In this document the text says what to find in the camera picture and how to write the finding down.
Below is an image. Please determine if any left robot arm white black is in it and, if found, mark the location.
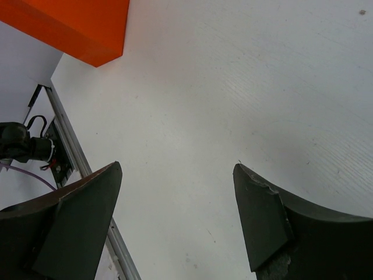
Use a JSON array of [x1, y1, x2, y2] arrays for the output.
[[1, 122, 55, 163]]

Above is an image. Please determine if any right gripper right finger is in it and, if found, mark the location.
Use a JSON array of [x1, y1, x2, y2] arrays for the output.
[[233, 163, 372, 279]]

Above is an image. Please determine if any aluminium front rail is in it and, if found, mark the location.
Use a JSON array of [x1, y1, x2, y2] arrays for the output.
[[45, 87, 141, 279]]

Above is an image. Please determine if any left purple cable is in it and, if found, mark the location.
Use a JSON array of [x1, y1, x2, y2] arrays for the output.
[[0, 163, 58, 192]]

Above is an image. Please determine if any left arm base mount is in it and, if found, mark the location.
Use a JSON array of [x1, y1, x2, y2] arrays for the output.
[[27, 84, 76, 189]]

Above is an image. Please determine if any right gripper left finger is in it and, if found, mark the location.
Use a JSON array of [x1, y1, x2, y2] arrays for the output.
[[1, 162, 122, 279]]

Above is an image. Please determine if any orange paper bag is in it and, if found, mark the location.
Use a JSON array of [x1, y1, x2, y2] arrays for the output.
[[1, 0, 129, 67]]

